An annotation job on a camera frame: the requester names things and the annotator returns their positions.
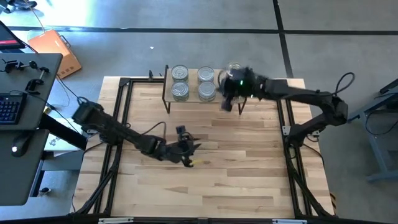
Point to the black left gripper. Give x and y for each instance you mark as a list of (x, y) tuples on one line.
[(178, 149)]

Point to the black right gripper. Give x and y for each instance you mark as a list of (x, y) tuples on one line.
[(241, 85)]

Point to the silver lid albacore tuna can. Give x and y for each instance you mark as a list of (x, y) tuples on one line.
[(207, 90), (180, 91), (179, 73)]

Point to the grey lid green label can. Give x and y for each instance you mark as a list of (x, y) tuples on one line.
[(206, 74)]

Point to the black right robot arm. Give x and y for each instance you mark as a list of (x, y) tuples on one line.
[(311, 99)]

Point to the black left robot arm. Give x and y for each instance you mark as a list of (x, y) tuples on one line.
[(118, 130)]

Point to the wooden shelf black metal legs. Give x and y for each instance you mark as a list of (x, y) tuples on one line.
[(192, 99)]

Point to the white box with logo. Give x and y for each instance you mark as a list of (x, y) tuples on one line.
[(62, 152)]

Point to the grey metal stand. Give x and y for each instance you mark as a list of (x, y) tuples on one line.
[(379, 155)]

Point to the black desk caster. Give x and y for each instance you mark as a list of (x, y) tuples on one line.
[(45, 190)]

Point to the orange cardboard box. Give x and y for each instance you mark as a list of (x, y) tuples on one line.
[(54, 49)]

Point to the black desk clamp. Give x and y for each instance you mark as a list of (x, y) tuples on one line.
[(12, 66), (32, 83)]

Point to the black computer mouse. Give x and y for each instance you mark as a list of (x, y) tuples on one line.
[(20, 144)]

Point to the black office desk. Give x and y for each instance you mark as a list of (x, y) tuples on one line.
[(21, 186)]

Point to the black backlit keyboard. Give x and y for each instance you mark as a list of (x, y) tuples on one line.
[(11, 109)]

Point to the black computer monitor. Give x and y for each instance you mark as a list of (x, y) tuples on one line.
[(7, 39)]

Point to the person's shoe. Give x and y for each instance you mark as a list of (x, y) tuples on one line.
[(18, 5)]

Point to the black aluminium rig frame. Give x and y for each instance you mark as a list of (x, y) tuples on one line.
[(143, 81)]

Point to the black frame clamp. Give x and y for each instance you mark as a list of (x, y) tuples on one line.
[(150, 74)]

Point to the white table edge bracket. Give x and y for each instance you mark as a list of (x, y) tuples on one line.
[(115, 220), (289, 221)]

